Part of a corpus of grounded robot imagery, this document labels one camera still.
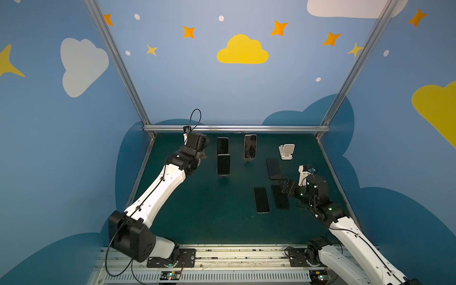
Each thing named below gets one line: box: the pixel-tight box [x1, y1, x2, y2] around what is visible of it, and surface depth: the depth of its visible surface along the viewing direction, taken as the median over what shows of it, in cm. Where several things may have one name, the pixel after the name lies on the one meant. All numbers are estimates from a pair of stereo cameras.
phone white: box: [266, 158, 282, 180], surface depth 109 cm
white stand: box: [278, 143, 296, 161], surface depth 109 cm
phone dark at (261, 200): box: [252, 186, 271, 214], surface depth 93 cm
